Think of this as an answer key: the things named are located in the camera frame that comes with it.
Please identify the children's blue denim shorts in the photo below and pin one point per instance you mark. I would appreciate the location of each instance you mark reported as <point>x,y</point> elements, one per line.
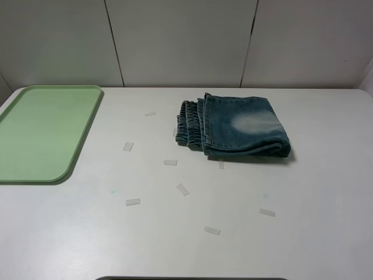
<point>232,126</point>

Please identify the light green plastic tray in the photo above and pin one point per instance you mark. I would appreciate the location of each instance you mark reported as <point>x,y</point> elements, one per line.
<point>42,130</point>

